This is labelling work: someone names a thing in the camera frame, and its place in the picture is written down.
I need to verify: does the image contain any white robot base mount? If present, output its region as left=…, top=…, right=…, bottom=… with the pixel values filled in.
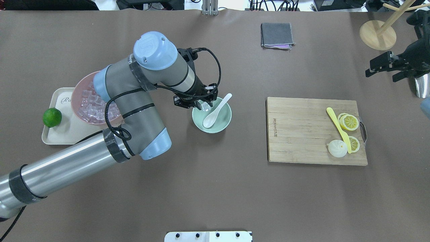
left=164, top=230, right=253, bottom=242

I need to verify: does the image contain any bamboo cutting board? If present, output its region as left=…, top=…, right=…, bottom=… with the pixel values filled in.
left=266, top=97, right=368, bottom=166

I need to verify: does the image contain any metal ice scoop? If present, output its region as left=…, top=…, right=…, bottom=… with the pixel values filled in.
left=415, top=74, right=430, bottom=98

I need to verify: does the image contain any pink bowl of ice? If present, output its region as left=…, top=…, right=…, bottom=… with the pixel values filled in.
left=71, top=71, right=123, bottom=126

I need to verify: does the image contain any wooden cup tree stand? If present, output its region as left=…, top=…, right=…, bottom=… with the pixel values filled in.
left=359, top=0, right=430, bottom=51

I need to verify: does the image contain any mint green bowl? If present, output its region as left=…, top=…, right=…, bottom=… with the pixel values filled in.
left=191, top=103, right=232, bottom=133

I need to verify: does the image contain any cream rectangular tray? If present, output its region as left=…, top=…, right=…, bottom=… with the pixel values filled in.
left=41, top=87, right=104, bottom=145

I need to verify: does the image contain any white garlic bulb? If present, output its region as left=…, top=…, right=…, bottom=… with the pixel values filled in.
left=327, top=139, right=348, bottom=158

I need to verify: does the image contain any yellow plastic knife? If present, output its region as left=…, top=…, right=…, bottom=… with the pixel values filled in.
left=326, top=107, right=352, bottom=154

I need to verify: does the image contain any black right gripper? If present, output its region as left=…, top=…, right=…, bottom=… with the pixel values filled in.
left=365, top=9, right=430, bottom=83

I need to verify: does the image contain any grey folded cloth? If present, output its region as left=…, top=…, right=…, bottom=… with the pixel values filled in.
left=260, top=23, right=296, bottom=50

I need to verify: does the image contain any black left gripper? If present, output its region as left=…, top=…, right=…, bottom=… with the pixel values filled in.
left=173, top=47, right=219, bottom=109

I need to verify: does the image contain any clear ice cube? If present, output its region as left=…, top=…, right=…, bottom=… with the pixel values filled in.
left=200, top=101, right=213, bottom=112

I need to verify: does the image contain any white ceramic spoon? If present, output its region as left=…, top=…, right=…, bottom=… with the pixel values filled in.
left=202, top=93, right=232, bottom=131

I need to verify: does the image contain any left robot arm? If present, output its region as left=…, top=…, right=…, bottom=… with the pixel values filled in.
left=0, top=32, right=220, bottom=221

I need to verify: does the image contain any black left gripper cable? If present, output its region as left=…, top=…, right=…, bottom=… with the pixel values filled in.
left=0, top=47, right=222, bottom=242

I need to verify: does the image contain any green lime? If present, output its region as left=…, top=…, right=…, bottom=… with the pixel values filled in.
left=42, top=108, right=62, bottom=128

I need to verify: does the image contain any lemon slice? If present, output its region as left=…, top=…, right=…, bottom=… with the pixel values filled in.
left=338, top=113, right=359, bottom=131
left=349, top=136, right=360, bottom=153

